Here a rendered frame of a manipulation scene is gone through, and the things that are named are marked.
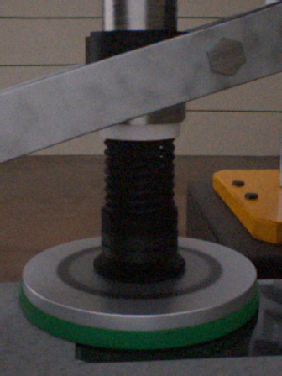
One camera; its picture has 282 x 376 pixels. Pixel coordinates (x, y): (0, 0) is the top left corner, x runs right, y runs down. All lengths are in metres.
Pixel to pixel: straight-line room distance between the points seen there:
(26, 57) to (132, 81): 6.09
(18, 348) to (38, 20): 6.12
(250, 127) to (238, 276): 6.03
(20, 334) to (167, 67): 0.24
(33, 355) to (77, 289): 0.07
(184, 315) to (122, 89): 0.18
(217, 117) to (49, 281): 6.01
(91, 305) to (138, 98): 0.16
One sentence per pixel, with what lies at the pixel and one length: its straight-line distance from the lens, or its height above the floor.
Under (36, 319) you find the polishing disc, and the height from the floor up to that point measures 0.85.
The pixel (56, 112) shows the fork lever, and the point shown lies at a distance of 0.44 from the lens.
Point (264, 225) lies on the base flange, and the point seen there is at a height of 0.77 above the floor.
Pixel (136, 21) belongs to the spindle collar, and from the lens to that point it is 0.47.
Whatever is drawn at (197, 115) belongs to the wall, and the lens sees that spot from 6.45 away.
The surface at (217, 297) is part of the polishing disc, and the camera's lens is 0.47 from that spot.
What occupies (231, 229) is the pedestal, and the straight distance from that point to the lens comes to 1.11.
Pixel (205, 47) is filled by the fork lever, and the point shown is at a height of 1.06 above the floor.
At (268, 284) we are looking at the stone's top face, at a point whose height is 0.84.
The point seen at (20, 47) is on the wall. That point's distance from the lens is 6.54.
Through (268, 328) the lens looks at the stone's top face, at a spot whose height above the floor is 0.84.
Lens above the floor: 1.05
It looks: 13 degrees down
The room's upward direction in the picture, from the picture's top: straight up
